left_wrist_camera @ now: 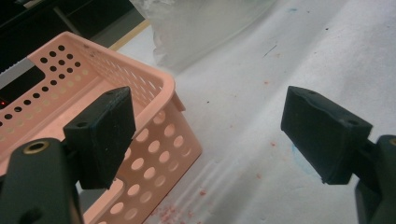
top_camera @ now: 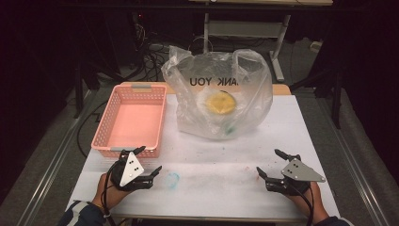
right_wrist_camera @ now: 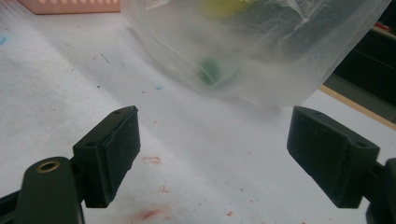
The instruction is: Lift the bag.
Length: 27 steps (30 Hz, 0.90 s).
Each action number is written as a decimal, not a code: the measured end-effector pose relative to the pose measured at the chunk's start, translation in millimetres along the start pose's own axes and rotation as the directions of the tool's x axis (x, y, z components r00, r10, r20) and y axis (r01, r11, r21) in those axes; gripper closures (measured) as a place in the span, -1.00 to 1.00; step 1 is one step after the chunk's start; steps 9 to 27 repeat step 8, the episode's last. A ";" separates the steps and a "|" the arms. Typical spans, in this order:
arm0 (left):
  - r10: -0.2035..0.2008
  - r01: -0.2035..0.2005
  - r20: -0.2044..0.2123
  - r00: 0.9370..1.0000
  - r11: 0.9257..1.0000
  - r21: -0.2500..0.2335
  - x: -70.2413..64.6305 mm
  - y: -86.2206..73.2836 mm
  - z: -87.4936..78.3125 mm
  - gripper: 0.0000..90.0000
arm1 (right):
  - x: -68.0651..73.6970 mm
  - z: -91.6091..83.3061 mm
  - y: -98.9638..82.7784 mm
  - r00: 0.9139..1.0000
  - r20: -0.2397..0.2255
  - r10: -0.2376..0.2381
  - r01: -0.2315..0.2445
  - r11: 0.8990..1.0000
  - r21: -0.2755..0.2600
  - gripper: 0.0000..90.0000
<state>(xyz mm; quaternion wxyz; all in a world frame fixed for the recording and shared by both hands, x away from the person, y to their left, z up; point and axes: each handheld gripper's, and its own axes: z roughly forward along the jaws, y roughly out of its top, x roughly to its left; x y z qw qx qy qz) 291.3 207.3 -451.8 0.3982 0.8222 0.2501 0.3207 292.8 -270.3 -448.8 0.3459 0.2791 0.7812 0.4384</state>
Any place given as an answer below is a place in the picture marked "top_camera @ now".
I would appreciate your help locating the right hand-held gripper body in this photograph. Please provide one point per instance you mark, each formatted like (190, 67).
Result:
(299, 172)

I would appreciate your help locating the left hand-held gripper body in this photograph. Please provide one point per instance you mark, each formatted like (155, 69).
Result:
(131, 169)

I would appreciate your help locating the pink plastic basket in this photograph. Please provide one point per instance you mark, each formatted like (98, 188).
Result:
(135, 121)

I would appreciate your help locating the clear smiley plastic bag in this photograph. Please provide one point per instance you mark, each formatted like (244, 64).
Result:
(216, 72)

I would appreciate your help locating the person's left hand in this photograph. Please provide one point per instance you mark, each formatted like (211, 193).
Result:
(108, 194)

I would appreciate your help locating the person's right hand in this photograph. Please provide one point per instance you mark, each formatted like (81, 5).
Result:
(315, 204)

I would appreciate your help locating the white paper sheet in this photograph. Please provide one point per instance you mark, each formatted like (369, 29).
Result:
(213, 175)

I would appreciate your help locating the black stand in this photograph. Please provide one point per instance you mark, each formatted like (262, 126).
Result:
(87, 81)
(332, 91)

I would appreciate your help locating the white power strip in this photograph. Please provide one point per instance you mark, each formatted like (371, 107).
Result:
(315, 46)

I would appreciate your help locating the white-legged desk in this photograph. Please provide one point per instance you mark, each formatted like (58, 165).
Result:
(247, 29)

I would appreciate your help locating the metal floor rail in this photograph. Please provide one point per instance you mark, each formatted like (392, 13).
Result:
(50, 175)
(354, 169)

